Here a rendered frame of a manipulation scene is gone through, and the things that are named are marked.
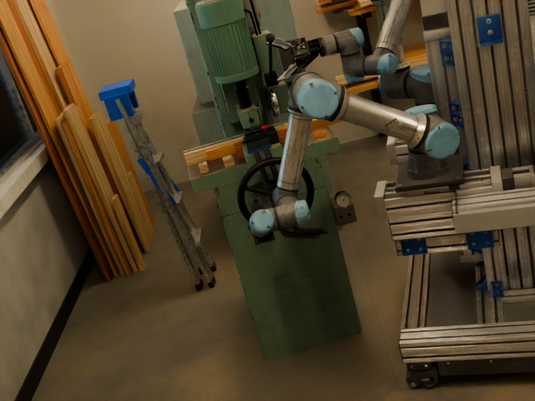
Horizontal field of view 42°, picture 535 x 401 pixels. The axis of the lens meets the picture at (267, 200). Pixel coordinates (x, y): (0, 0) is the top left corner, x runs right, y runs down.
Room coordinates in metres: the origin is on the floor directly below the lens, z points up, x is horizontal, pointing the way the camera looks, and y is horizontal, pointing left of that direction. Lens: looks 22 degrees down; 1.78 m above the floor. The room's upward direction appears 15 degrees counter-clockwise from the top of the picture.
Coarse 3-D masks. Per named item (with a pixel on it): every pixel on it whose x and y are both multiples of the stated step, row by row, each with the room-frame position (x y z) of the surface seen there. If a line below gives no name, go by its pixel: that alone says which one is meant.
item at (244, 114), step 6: (240, 108) 2.72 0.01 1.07; (246, 108) 2.70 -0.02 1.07; (252, 108) 2.67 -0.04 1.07; (240, 114) 2.67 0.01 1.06; (246, 114) 2.67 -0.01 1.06; (252, 114) 2.67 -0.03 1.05; (240, 120) 2.73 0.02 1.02; (246, 120) 2.67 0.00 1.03; (258, 120) 2.67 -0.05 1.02; (246, 126) 2.67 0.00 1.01; (252, 126) 2.67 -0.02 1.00
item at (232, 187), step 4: (308, 160) 2.56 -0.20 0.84; (312, 160) 2.56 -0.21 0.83; (304, 164) 2.56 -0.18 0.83; (308, 164) 2.56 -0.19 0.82; (312, 164) 2.56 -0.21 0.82; (316, 164) 2.57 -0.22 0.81; (308, 168) 2.56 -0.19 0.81; (312, 168) 2.56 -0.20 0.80; (228, 184) 2.55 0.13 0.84; (232, 184) 2.55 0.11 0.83; (236, 184) 2.55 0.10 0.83; (256, 184) 2.55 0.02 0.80; (220, 188) 2.54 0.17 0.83; (224, 188) 2.54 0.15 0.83; (228, 188) 2.55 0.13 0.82; (232, 188) 2.55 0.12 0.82; (236, 188) 2.55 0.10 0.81; (220, 192) 2.54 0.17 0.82; (224, 192) 2.54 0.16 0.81; (228, 192) 2.55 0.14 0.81; (232, 192) 2.55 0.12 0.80
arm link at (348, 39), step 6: (348, 30) 2.58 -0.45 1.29; (354, 30) 2.57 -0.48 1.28; (360, 30) 2.57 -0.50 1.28; (336, 36) 2.56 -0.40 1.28; (342, 36) 2.56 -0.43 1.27; (348, 36) 2.55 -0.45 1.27; (354, 36) 2.55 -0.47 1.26; (360, 36) 2.55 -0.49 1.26; (336, 42) 2.55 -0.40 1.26; (342, 42) 2.55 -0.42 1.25; (348, 42) 2.55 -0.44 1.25; (354, 42) 2.55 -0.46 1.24; (360, 42) 2.55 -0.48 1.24; (342, 48) 2.55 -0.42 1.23; (348, 48) 2.55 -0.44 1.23; (354, 48) 2.55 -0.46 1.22; (342, 54) 2.57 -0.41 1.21; (348, 54) 2.55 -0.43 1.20
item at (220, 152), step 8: (312, 120) 2.73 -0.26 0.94; (320, 120) 2.72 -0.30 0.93; (336, 120) 2.73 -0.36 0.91; (312, 128) 2.72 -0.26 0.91; (320, 128) 2.72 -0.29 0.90; (232, 144) 2.71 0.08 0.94; (208, 152) 2.70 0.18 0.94; (216, 152) 2.70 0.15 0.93; (224, 152) 2.70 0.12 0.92; (232, 152) 2.70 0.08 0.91
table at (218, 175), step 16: (320, 144) 2.57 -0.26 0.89; (336, 144) 2.57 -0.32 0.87; (208, 160) 2.71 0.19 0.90; (240, 160) 2.60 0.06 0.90; (304, 160) 2.56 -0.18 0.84; (192, 176) 2.57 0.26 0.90; (208, 176) 2.54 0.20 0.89; (224, 176) 2.55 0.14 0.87; (240, 176) 2.55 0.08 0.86; (272, 176) 2.46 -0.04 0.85
